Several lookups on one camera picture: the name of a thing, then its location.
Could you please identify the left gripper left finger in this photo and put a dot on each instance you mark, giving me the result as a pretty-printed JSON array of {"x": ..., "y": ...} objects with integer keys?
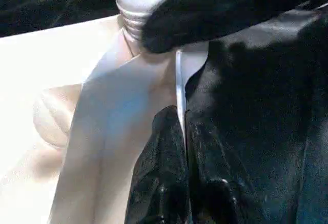
[{"x": 160, "y": 172}]

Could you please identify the white plastic table leg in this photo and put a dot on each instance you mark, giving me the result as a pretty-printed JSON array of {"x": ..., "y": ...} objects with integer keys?
[{"x": 133, "y": 3}]

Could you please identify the white plastic table top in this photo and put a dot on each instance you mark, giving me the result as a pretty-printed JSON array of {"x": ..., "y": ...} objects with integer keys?
[{"x": 61, "y": 96}]

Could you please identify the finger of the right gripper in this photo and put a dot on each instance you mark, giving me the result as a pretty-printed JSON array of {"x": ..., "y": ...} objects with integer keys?
[{"x": 215, "y": 14}]

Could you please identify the black mat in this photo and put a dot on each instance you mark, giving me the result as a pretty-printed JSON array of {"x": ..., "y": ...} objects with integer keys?
[{"x": 277, "y": 131}]

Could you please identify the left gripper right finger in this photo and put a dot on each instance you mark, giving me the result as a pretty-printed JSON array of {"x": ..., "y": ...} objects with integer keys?
[{"x": 218, "y": 183}]

